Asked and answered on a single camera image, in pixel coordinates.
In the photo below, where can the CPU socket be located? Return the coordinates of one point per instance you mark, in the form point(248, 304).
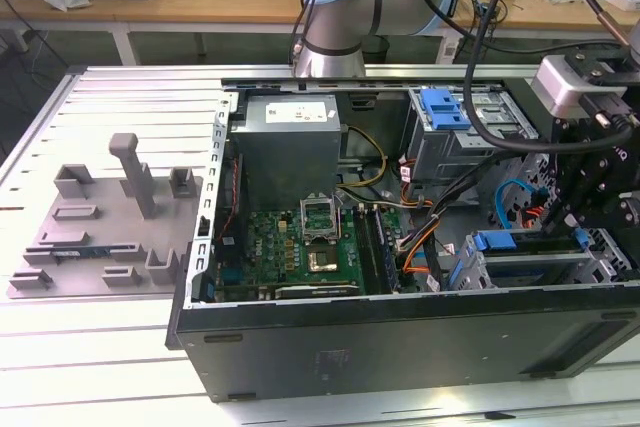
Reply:
point(324, 259)

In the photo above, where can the silver power supply unit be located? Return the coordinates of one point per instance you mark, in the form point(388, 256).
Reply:
point(285, 162)

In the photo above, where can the silver drive cage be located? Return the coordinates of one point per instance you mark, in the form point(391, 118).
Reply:
point(440, 157)

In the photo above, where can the grey parts rack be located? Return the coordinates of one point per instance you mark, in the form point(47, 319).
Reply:
point(100, 227)

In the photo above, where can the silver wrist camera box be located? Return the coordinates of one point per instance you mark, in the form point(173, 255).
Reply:
point(565, 87)

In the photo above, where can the hard disk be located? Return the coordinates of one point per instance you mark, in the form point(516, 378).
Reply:
point(495, 241)

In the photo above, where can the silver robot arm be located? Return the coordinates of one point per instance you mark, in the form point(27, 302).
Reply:
point(340, 7)

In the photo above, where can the RAM stick on rack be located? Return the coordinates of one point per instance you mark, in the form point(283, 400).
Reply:
point(80, 252)

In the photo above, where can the wooden desk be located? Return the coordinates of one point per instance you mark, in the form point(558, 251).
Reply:
point(225, 4)

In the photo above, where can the black case fan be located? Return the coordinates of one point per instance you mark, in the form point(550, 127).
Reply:
point(235, 257)

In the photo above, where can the silver disk bay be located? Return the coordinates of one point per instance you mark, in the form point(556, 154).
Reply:
point(540, 263)

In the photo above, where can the installed RAM stick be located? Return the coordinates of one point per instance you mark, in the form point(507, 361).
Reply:
point(387, 252)

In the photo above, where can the blue plastic drive latch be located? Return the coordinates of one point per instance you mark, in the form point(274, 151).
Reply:
point(442, 109)

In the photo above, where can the graphics card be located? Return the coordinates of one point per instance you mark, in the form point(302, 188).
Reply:
point(315, 290)

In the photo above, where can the black open PC case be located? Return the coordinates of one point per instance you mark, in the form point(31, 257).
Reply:
point(400, 342)

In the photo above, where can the green motherboard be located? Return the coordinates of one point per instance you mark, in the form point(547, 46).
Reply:
point(270, 247)

